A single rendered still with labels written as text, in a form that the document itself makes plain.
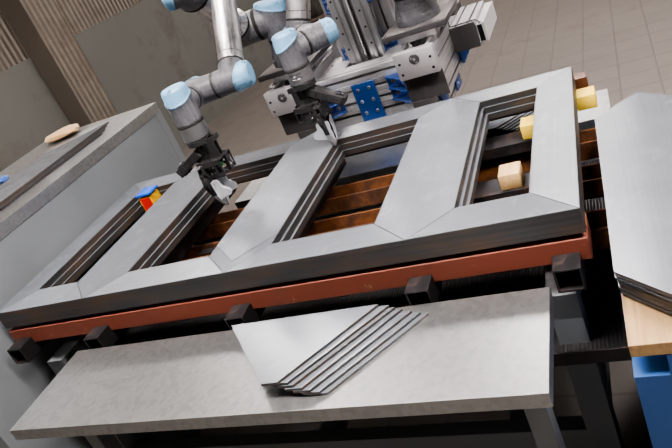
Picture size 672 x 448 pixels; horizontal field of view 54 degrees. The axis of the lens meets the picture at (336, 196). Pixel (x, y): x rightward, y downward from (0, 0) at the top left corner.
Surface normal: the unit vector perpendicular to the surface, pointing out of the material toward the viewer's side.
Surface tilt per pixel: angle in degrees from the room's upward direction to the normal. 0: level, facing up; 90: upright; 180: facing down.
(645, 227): 0
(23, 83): 90
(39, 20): 90
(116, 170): 90
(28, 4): 90
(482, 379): 0
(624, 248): 0
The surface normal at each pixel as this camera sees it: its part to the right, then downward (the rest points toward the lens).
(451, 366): -0.37, -0.84
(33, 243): 0.89, -0.20
